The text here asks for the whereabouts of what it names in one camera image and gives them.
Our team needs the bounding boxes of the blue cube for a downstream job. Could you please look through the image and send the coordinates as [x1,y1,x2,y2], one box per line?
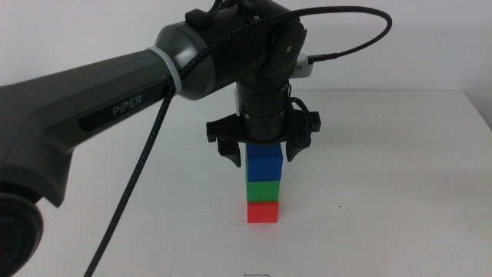
[245,143,284,182]

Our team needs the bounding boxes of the green cube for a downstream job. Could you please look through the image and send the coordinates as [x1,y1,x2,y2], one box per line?
[246,179,281,204]

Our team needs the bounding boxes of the red cube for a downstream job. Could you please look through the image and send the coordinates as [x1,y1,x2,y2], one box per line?
[247,201,280,225]

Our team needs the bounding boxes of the thin black cable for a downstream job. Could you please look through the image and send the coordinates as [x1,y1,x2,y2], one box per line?
[290,96,313,147]

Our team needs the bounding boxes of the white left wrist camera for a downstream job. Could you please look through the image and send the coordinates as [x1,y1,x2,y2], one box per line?
[290,52,314,79]

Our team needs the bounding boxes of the white left arm cable tie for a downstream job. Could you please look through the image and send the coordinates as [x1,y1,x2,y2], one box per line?
[145,45,182,95]

